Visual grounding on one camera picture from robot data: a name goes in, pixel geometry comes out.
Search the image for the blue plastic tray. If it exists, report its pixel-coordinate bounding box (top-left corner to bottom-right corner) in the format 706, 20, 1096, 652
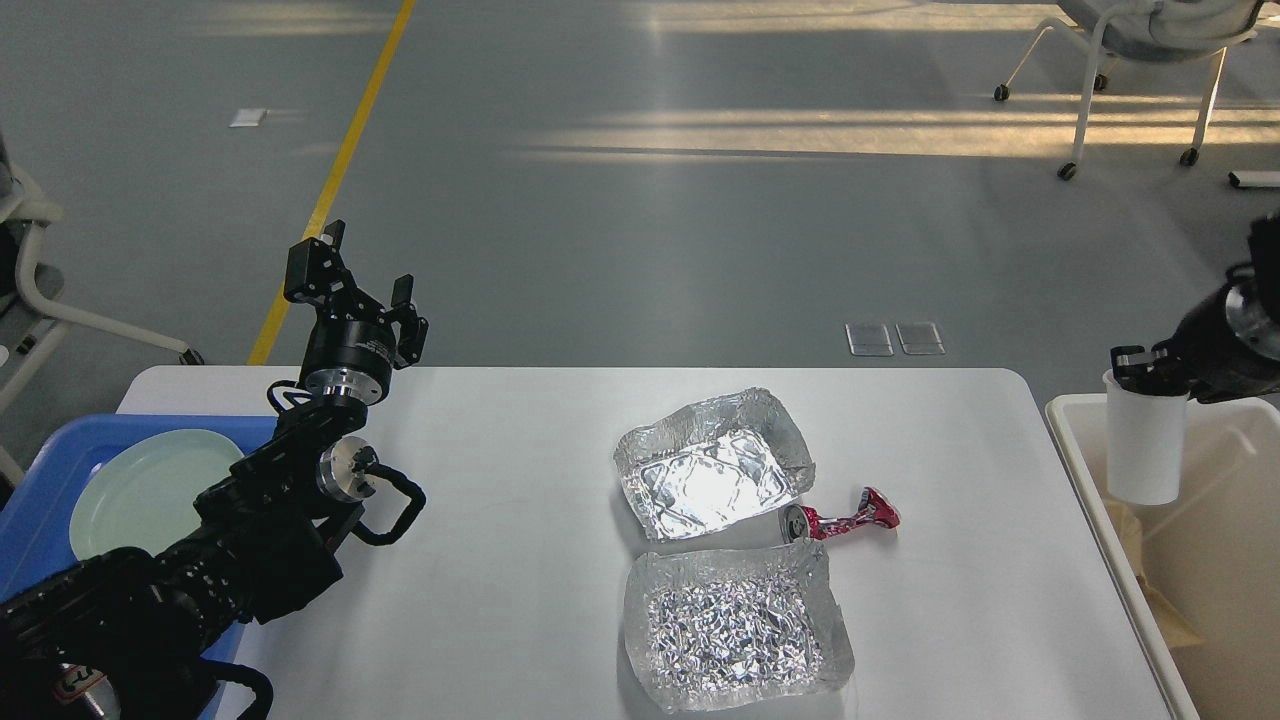
3, 415, 296, 719

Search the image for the white office chair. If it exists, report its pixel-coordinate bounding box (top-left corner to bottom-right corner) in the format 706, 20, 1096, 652
993, 1, 1263, 181

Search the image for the brown paper bag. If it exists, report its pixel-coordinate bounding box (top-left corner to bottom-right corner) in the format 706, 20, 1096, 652
1102, 498, 1203, 646

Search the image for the aluminium foil tray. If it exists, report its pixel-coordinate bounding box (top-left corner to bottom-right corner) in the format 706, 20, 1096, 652
612, 387, 817, 543
622, 539, 855, 714

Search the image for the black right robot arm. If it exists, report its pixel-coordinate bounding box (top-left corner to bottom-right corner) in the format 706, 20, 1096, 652
1110, 213, 1279, 404

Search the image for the white plastic bin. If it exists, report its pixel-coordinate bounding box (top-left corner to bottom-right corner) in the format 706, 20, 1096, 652
1046, 395, 1279, 719

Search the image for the light green plate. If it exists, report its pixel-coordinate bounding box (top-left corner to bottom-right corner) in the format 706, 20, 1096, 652
68, 429, 244, 560

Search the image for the crushed red soda can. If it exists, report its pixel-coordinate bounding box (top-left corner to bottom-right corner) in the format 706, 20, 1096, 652
780, 486, 901, 543

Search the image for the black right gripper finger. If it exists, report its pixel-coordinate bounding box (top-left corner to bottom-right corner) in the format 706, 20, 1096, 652
1110, 343, 1193, 397

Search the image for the white bar on floor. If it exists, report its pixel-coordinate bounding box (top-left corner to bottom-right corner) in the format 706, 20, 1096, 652
1228, 170, 1280, 190

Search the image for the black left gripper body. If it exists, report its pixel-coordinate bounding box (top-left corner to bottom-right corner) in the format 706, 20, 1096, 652
298, 304, 429, 406

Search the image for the white chair at left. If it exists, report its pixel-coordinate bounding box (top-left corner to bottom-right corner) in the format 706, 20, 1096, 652
0, 129, 206, 480

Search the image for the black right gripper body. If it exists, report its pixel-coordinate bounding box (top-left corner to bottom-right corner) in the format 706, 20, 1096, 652
1165, 281, 1279, 404

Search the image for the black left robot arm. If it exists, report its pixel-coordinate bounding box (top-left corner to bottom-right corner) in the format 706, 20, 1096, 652
3, 219, 429, 719

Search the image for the white paper cup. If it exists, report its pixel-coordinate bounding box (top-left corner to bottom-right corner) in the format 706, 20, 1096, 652
1103, 370, 1189, 506

